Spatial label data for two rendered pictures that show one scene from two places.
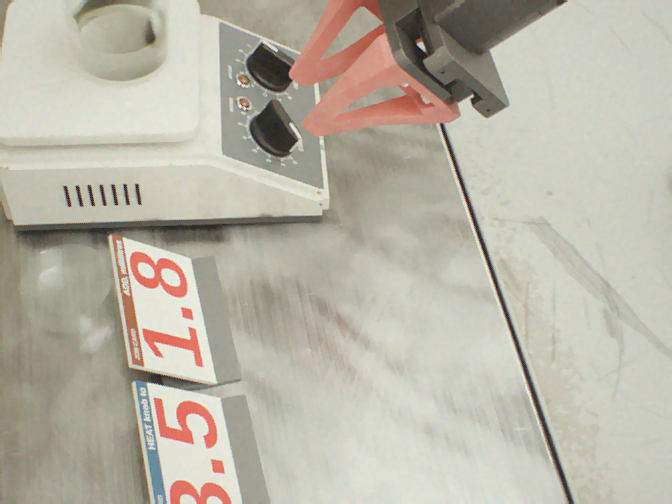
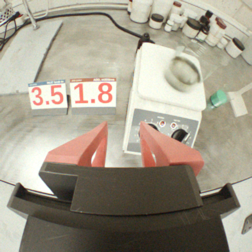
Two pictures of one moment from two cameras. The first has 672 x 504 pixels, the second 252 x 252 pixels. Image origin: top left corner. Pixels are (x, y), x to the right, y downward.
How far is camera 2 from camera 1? 0.51 m
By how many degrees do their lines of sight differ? 38
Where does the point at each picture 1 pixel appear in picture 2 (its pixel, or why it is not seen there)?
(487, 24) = not seen: outside the picture
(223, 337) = (85, 111)
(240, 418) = (60, 111)
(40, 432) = (75, 69)
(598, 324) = not seen: hidden behind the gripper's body
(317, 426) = (53, 132)
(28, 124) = (147, 49)
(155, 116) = (147, 81)
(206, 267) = (111, 110)
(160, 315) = (89, 90)
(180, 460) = (46, 91)
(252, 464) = (48, 112)
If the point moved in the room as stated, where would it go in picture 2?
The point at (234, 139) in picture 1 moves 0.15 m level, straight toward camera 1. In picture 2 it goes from (143, 115) to (52, 102)
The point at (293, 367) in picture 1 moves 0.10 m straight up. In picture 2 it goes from (71, 129) to (50, 113)
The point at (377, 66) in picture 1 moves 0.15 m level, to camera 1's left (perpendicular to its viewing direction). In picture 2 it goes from (57, 149) to (132, 6)
